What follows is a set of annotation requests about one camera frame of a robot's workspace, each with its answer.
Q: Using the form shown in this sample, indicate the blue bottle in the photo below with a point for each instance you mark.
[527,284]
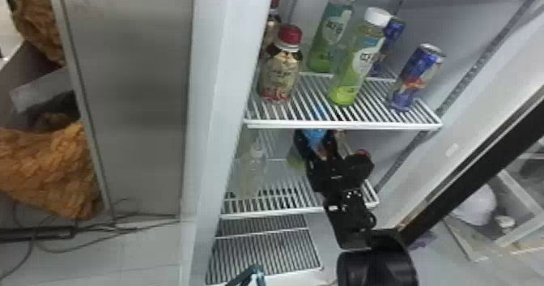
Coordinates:
[315,138]

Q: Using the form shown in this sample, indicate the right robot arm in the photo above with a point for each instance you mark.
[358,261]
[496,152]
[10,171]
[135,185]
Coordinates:
[374,262]

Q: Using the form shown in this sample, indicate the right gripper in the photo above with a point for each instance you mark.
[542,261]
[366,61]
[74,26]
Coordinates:
[325,175]

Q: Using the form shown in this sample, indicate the blue can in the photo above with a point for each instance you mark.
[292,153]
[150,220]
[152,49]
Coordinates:
[392,32]
[414,75]

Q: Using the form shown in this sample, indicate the clear bottle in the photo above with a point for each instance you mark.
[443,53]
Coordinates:
[254,168]

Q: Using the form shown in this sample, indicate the brown bottle red cap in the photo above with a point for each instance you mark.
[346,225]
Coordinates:
[279,68]
[272,24]

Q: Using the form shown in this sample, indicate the green bottle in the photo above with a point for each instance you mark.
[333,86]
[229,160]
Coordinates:
[357,62]
[331,32]

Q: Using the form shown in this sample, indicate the white fridge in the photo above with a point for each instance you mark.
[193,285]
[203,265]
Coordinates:
[140,87]

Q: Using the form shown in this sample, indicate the orange cloth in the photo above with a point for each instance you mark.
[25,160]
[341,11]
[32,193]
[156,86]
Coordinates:
[36,19]
[46,172]

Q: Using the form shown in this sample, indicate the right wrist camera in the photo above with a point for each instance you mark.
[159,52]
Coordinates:
[359,166]

